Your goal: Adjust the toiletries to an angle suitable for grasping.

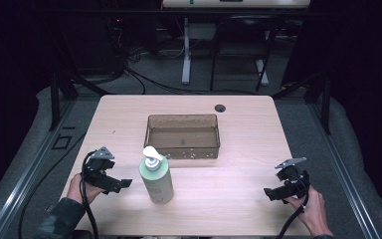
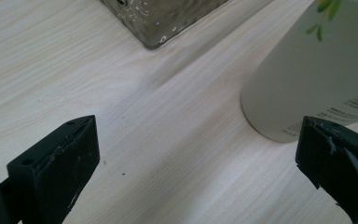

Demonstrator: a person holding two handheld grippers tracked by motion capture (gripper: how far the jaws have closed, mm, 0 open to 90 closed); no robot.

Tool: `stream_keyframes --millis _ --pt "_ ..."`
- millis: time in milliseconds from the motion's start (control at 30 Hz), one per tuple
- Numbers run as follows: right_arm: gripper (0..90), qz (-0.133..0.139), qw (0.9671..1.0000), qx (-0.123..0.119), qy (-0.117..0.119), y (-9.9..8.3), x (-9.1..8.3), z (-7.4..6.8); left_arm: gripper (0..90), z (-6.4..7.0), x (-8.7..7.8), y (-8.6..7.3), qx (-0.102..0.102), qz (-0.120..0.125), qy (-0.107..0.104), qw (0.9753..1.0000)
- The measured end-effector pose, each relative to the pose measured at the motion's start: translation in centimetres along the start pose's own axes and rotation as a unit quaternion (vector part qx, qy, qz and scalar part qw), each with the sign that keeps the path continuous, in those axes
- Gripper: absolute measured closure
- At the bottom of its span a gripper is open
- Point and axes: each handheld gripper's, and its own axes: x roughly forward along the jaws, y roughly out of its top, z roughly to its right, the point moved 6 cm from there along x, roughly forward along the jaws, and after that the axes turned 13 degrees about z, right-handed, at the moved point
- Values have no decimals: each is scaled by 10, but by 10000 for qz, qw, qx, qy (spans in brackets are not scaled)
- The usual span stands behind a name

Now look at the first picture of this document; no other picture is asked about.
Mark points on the person's left hand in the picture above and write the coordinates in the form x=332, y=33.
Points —
x=79, y=191

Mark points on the white desk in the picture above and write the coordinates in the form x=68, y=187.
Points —
x=186, y=49

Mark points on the black chair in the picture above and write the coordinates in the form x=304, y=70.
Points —
x=242, y=49

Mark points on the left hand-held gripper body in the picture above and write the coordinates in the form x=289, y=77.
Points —
x=99, y=172

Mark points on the person's right hand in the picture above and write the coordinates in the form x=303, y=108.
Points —
x=311, y=209

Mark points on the clear brown plastic bin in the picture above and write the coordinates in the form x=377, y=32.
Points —
x=182, y=137

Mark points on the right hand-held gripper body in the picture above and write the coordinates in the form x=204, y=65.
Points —
x=293, y=182

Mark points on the black metal stand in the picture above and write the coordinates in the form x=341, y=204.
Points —
x=58, y=93
x=321, y=96

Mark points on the aluminium floor rail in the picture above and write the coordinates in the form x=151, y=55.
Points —
x=30, y=172
x=344, y=172

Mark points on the green pump bottle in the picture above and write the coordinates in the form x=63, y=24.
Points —
x=157, y=182

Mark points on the dark computer tower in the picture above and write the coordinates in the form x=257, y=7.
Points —
x=89, y=43

